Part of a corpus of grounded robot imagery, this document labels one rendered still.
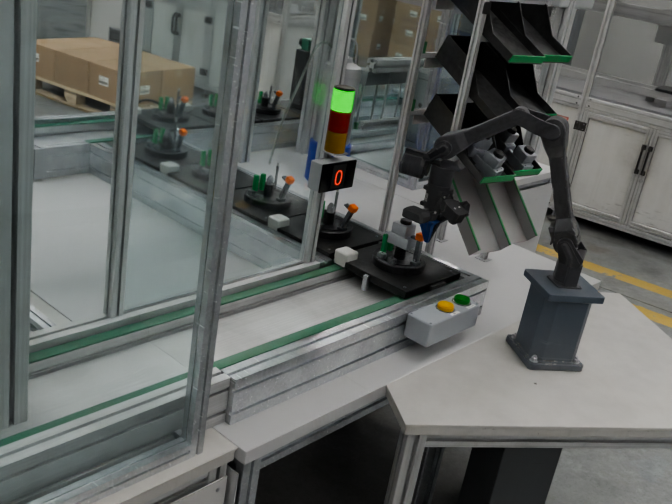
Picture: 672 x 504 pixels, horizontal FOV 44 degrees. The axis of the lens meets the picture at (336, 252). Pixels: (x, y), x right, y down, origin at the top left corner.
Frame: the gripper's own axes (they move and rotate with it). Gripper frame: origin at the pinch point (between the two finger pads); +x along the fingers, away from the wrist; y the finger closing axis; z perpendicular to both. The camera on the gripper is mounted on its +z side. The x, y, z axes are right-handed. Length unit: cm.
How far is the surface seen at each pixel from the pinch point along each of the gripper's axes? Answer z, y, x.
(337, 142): -17.1, -20.6, -19.3
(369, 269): -8.7, -9.8, 12.6
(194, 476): 17, -85, 26
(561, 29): -60, 164, -39
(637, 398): 57, 14, 24
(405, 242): -4.8, -2.2, 5.0
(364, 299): -4.7, -15.1, 18.0
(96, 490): 15, -103, 21
